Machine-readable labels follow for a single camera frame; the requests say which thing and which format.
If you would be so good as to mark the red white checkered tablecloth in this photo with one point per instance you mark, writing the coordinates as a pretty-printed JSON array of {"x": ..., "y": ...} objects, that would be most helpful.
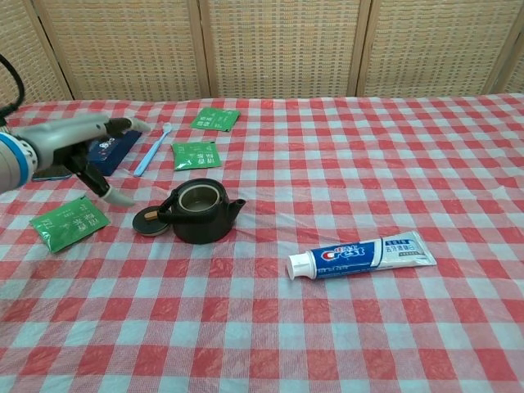
[{"x": 262, "y": 307}]

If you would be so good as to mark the dark blue toothpaste box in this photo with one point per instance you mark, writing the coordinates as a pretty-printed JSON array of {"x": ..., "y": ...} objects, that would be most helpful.
[{"x": 112, "y": 152}]

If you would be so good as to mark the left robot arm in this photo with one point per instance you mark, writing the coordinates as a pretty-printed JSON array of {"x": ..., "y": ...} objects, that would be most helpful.
[{"x": 12, "y": 159}]

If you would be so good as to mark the black teapot lid wooden knob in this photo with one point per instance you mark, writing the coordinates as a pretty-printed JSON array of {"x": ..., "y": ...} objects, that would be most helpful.
[{"x": 146, "y": 221}]

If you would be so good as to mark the black smartphone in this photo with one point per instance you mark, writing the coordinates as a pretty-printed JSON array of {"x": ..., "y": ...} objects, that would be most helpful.
[{"x": 53, "y": 176}]

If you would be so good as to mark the black ceramic teapot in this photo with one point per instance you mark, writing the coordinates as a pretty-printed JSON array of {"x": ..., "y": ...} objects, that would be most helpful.
[{"x": 204, "y": 225}]

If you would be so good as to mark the green tea sachet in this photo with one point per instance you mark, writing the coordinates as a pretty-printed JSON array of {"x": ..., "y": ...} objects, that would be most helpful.
[
  {"x": 69, "y": 223},
  {"x": 195, "y": 156},
  {"x": 215, "y": 119}
]

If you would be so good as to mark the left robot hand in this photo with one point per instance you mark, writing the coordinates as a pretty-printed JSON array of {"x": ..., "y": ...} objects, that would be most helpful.
[{"x": 61, "y": 141}]

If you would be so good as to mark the light blue toothbrush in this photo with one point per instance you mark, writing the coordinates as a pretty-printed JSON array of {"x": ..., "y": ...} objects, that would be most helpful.
[{"x": 151, "y": 151}]

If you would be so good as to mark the Crest toothpaste tube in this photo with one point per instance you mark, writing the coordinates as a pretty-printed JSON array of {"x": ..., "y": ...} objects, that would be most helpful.
[{"x": 360, "y": 254}]

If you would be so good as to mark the woven bamboo folding screen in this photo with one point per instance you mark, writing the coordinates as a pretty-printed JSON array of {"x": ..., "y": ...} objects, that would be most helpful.
[{"x": 262, "y": 47}]

